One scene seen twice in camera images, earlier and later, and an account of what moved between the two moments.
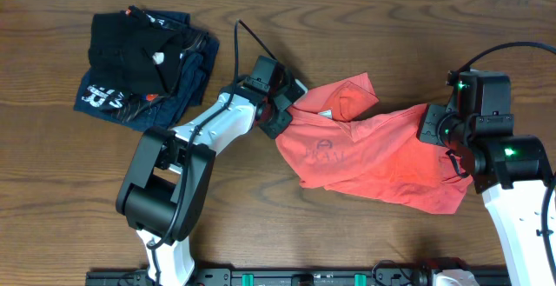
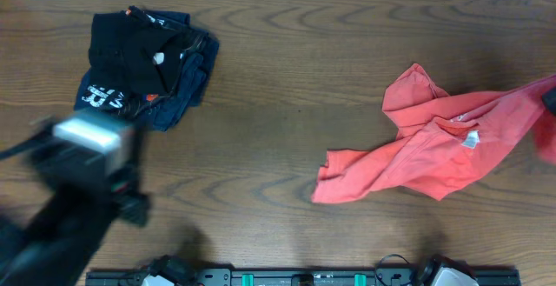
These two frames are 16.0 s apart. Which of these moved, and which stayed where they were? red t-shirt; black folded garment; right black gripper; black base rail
Moved: right black gripper; red t-shirt
Stayed: black base rail; black folded garment
